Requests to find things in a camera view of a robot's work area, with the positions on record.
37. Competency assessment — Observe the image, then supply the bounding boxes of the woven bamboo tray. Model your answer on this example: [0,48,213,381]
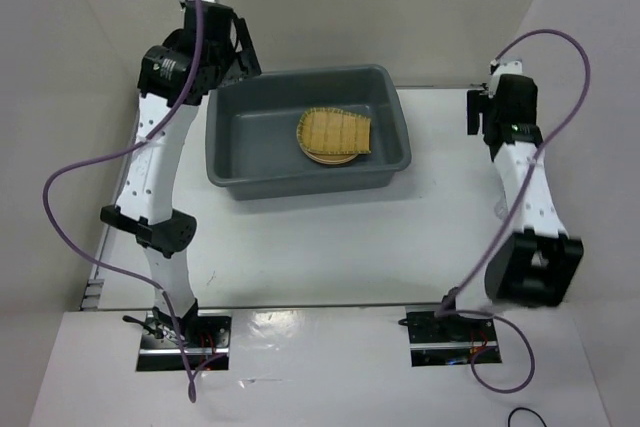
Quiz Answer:
[296,107,372,155]

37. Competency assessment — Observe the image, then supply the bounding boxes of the yellow bear plate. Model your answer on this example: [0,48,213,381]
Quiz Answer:
[302,149,359,166]

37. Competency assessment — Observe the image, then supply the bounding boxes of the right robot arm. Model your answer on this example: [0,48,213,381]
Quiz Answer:
[467,73,584,308]

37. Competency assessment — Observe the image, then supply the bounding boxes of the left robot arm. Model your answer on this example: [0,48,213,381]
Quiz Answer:
[100,1,261,347]

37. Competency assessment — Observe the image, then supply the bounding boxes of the grey plastic bin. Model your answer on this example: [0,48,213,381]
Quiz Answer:
[205,64,412,200]

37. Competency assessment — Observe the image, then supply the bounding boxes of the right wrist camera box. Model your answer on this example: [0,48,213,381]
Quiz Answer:
[486,59,523,98]

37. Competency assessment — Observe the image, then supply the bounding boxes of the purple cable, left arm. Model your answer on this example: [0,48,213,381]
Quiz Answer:
[42,0,232,404]

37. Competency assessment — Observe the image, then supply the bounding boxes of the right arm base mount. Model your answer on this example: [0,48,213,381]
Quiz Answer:
[397,307,502,367]

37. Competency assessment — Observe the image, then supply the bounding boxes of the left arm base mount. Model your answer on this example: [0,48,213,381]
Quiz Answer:
[122,312,231,372]

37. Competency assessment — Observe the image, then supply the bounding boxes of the black cable loop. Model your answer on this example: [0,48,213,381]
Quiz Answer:
[508,407,546,427]

